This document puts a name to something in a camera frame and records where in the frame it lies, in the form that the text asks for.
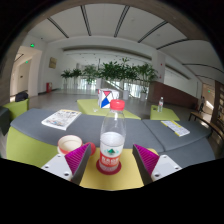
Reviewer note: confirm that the group of potted green plants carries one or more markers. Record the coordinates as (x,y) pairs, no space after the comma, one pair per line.
(113,71)

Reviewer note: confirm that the brown wall plaque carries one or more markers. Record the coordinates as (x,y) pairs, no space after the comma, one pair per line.
(52,62)

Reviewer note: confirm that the red and white mug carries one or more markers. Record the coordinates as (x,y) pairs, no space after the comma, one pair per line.
(69,144)

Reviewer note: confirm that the grey and green upholstered seat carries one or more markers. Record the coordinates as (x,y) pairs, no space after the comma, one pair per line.
(30,140)

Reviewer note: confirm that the red fire extinguisher cabinet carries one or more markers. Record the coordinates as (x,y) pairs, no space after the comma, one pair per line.
(49,87)

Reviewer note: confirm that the dark grey ottoman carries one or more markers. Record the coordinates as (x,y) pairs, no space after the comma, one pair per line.
(4,120)

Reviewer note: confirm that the black chair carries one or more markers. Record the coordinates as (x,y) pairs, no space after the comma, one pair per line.
(21,96)

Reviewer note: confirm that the large green low table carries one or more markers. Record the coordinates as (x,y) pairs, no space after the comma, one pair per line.
(88,108)

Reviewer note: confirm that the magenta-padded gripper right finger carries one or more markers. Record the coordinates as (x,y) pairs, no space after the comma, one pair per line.
(163,166)

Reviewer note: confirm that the person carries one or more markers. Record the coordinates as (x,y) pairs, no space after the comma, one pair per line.
(202,104)

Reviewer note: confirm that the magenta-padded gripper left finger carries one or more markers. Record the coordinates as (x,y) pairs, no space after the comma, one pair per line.
(60,165)

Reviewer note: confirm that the small green low table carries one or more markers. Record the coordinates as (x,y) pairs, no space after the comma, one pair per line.
(165,115)

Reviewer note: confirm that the wooden shelf unit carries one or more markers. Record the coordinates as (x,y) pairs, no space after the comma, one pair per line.
(220,100)

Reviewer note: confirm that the clear red-capped water bottle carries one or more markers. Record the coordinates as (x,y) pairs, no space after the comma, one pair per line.
(111,143)

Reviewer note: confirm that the small clear water bottle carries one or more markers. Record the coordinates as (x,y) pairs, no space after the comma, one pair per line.
(160,106)

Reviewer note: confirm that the flat round red coaster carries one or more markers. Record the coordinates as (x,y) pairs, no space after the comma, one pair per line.
(108,172)

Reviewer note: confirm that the dark wooden bench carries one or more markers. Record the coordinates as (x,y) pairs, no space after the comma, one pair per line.
(206,122)

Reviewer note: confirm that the green exit sign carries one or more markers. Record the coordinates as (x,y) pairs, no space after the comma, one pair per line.
(32,45)

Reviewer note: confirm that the blue red white cube box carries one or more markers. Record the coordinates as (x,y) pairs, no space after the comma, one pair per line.
(106,98)

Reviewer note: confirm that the green ottoman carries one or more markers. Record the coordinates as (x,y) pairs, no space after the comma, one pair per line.
(16,109)

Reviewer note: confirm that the open magazine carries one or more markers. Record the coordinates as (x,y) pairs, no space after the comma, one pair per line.
(61,119)

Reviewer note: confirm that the yellow white booklet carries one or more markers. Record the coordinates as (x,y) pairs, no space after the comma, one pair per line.
(176,128)

